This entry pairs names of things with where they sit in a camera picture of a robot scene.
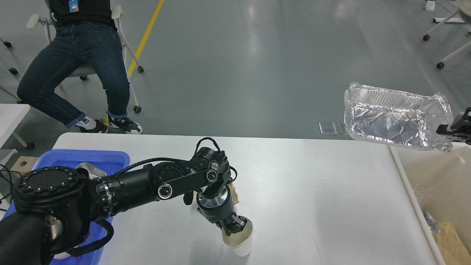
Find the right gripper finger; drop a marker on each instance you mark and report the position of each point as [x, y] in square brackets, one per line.
[460, 127]

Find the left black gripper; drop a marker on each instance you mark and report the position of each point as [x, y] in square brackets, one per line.
[220, 210]

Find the white paper cup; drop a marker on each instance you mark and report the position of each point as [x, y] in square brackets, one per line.
[241, 243]

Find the aluminium foil tray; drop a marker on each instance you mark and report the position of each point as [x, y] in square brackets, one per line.
[391, 117]

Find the steel rectangular container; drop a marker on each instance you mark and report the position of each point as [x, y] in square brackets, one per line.
[93, 171]

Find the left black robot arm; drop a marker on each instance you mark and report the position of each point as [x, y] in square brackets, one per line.
[61, 209]

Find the crumpled brown paper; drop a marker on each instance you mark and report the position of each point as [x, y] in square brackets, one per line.
[233, 193]

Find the white plastic bin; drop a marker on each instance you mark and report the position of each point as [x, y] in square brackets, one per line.
[440, 182]

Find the right floor plate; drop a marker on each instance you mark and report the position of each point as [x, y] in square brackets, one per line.
[342, 128]

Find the floor plate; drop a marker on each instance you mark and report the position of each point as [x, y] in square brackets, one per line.
[328, 128]
[342, 128]

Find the left floor plate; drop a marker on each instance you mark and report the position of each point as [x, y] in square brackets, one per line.
[328, 128]

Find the blue plastic tray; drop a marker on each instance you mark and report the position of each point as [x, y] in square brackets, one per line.
[108, 161]

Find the wooden block with hole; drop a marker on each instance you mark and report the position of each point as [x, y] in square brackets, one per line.
[23, 165]

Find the person in black clothes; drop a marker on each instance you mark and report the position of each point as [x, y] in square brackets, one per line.
[77, 66]

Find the white side table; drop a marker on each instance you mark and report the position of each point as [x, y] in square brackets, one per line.
[11, 116]

